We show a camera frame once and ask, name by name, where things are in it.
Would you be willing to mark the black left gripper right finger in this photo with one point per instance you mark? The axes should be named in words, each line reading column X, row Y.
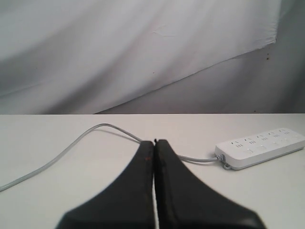
column 185, row 202

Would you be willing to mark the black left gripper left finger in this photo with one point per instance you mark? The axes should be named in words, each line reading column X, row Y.
column 127, row 203

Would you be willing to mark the white power strip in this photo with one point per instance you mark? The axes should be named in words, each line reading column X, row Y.
column 251, row 150

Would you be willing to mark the white backdrop cloth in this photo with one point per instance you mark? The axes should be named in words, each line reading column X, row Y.
column 152, row 56

